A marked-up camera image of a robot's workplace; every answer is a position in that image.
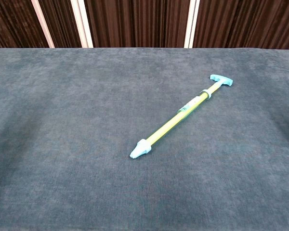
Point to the white vertical frame post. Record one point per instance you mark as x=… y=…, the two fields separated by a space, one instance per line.
x=82 y=22
x=43 y=22
x=191 y=22

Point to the grey-blue velvet table cloth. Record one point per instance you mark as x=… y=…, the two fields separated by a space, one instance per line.
x=86 y=144

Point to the blue yellow toy water pump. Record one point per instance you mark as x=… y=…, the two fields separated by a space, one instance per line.
x=169 y=124

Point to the dark brown pleated curtain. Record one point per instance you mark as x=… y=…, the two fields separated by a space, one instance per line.
x=139 y=21

